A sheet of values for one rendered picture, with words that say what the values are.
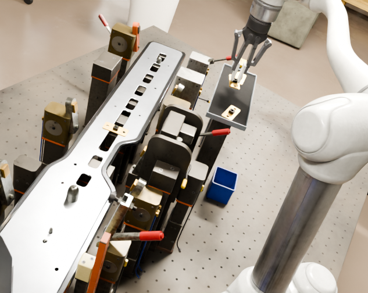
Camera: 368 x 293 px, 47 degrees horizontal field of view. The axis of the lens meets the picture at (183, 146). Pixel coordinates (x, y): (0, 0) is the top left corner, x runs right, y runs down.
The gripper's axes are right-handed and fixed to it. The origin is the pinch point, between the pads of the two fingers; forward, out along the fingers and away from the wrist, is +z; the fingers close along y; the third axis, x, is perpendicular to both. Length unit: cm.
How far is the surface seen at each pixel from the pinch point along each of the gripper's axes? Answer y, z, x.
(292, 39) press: -120, 114, -333
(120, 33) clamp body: 46, 19, -40
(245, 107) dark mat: -5.6, 8.6, 6.9
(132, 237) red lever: 23, 14, 67
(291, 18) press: -109, 92, -335
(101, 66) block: 48, 22, -14
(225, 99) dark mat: 1.6, 8.6, 5.3
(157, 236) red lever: 18, 10, 68
